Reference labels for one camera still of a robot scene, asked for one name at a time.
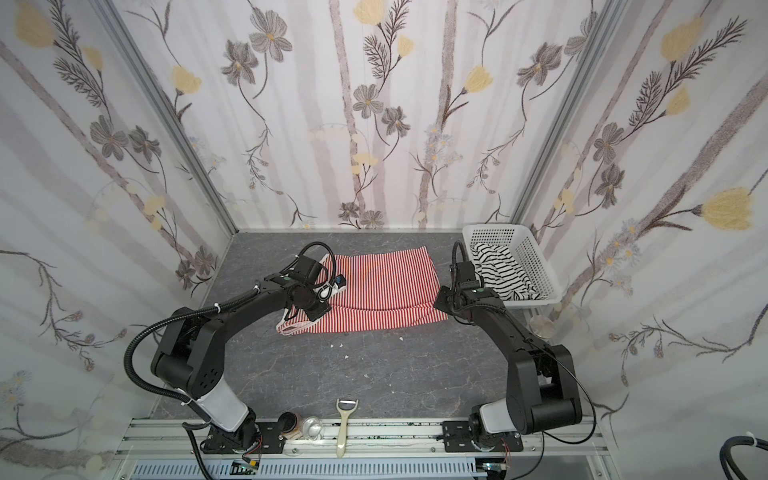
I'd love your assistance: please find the white slotted cable duct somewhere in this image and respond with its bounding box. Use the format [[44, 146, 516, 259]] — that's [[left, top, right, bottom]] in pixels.
[[128, 458, 481, 480]]

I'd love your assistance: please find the clear glass jar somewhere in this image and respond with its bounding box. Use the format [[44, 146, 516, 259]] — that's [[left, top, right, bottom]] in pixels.
[[527, 315, 556, 340]]

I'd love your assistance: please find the clear glass cup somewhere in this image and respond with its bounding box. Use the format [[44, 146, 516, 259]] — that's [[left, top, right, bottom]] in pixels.
[[301, 416, 324, 441]]

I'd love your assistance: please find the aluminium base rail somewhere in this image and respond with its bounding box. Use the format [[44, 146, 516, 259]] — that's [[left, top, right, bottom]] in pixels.
[[107, 418, 620, 479]]

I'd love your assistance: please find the cream handled peeler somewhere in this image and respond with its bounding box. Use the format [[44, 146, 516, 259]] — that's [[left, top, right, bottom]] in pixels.
[[336, 398, 359, 459]]

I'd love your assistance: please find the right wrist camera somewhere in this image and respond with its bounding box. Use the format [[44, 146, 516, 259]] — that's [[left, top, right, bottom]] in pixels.
[[451, 261, 481, 290]]

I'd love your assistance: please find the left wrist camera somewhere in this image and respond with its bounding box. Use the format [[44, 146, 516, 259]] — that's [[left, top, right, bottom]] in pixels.
[[288, 254, 347, 300]]

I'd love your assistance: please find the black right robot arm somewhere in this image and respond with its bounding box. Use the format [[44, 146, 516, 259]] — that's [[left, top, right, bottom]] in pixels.
[[434, 286, 583, 447]]

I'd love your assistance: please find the black white striped tank top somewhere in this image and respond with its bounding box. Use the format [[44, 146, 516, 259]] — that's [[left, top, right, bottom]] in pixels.
[[472, 243, 541, 301]]

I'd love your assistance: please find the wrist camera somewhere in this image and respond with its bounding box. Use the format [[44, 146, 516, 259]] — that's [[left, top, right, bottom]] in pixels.
[[451, 261, 481, 290], [288, 254, 347, 300]]

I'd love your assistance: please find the white plastic laundry basket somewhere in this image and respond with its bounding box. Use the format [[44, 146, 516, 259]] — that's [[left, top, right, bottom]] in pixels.
[[462, 224, 563, 309]]

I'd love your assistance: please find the red white striped tank top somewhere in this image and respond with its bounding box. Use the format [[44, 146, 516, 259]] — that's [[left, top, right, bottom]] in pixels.
[[276, 246, 447, 336]]

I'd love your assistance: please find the black cable bundle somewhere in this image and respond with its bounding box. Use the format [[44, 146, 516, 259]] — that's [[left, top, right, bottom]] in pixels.
[[718, 433, 768, 480]]

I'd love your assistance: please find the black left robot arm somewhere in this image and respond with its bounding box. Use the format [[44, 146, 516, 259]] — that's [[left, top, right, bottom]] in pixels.
[[150, 274, 347, 453]]

